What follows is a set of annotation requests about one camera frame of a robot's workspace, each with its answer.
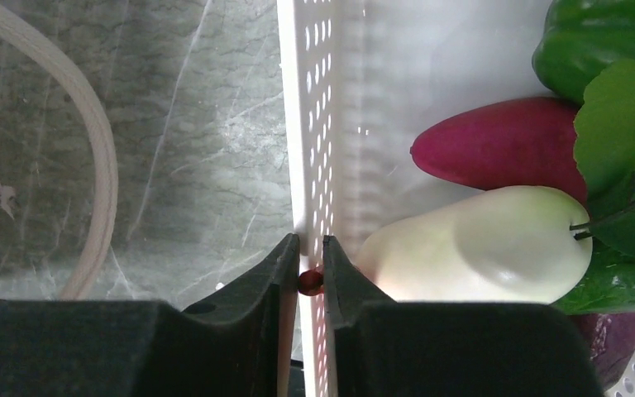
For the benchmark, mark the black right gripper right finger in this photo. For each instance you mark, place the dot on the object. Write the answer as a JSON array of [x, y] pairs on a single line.
[[379, 347]]

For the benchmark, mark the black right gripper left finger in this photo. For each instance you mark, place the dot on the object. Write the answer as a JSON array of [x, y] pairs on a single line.
[[235, 342]]

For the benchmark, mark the white perforated plastic basket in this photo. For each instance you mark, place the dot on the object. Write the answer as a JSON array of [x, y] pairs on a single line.
[[362, 80]]

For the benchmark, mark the white eggplant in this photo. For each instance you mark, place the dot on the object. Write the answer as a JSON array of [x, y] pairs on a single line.
[[514, 244]]

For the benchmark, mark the purple eggplant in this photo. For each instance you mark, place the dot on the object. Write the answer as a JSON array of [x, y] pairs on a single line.
[[611, 340]]

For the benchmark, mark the dark green cucumber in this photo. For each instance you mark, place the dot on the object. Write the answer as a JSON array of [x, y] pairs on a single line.
[[608, 285]]

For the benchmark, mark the magenta sweet potato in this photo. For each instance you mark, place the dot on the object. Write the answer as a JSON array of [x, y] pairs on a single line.
[[525, 141]]

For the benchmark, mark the green leafy vegetable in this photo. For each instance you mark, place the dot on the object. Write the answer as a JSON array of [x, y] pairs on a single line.
[[605, 154]]

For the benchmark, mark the green bell pepper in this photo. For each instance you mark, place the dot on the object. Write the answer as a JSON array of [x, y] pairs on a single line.
[[580, 39]]

